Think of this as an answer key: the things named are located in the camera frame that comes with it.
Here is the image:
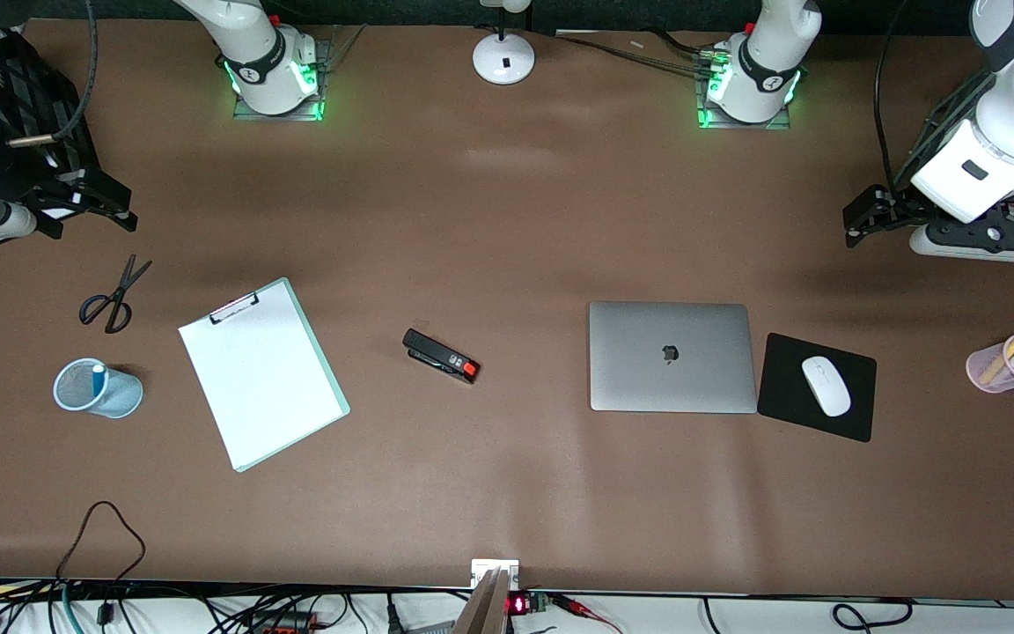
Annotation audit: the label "red cable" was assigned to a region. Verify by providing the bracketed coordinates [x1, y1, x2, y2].
[551, 594, 624, 634]

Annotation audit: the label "black table cable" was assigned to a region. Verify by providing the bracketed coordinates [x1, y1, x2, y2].
[551, 31, 719, 78]

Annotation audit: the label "black looped cable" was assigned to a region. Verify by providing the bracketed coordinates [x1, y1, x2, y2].
[56, 500, 147, 617]

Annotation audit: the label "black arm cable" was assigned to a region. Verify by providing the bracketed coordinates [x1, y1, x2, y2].
[873, 0, 901, 191]
[8, 0, 100, 147]

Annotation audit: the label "white paper sheet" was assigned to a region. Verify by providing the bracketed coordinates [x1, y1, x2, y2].
[180, 284, 345, 468]

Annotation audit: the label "silver laptop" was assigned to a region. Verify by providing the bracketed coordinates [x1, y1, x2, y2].
[589, 301, 759, 415]

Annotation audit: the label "white round-base stand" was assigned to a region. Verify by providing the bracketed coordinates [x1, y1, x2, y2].
[472, 0, 536, 85]

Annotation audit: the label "small white box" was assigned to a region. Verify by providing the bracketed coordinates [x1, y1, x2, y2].
[472, 559, 519, 589]

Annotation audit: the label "pink translucent pen cup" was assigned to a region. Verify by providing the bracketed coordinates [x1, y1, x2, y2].
[966, 333, 1014, 394]

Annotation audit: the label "wooden post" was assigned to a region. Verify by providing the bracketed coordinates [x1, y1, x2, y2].
[452, 568, 512, 634]

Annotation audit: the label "white computer mouse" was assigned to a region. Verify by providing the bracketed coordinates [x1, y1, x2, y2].
[802, 356, 852, 417]

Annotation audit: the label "green clipboard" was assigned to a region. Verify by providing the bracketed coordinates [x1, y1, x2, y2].
[178, 277, 351, 474]

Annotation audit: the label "black stapler with orange tip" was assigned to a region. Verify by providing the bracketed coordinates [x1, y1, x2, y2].
[402, 328, 481, 385]

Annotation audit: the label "black scissors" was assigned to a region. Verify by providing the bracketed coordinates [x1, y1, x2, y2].
[78, 254, 153, 335]

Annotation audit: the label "black stacked letter tray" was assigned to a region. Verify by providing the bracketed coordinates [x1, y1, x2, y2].
[0, 25, 134, 232]

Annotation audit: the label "black mouse pad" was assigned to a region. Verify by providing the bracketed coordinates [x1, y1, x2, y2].
[757, 333, 878, 443]

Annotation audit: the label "black coiled cable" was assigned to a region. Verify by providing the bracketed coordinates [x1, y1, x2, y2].
[831, 599, 915, 631]

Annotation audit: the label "blue mesh pen cup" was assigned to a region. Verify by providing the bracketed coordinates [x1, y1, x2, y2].
[54, 357, 143, 419]

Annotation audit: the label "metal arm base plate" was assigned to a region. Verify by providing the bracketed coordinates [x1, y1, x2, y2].
[696, 48, 794, 130]
[232, 35, 334, 122]

